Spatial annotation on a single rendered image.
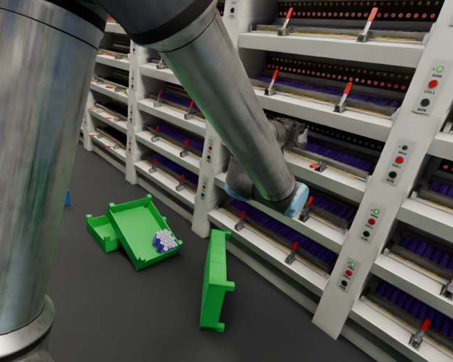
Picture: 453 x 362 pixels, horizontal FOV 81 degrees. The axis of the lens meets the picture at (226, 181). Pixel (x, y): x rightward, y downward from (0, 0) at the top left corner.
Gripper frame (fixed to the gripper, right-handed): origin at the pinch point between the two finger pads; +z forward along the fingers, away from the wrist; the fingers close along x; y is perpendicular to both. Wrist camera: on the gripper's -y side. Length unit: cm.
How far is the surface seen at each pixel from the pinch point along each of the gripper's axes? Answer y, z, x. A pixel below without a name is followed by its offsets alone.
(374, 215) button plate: -12.6, -6.4, -31.7
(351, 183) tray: -6.5, -4.8, -22.2
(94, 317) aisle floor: -64, -61, 22
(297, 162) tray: -6.5, -4.6, -3.2
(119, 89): -4, -1, 130
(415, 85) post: 23.2, -8.1, -28.4
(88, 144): -55, 0, 174
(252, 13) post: 40, -2, 33
